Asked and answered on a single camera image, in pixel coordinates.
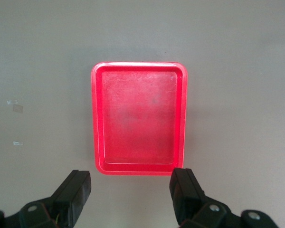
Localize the red plastic tray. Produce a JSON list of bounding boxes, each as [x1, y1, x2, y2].
[[90, 61, 188, 177]]

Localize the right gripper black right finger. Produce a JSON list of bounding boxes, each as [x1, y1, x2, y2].
[[169, 167, 279, 228]]

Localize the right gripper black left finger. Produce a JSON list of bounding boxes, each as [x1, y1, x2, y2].
[[0, 169, 92, 228]]

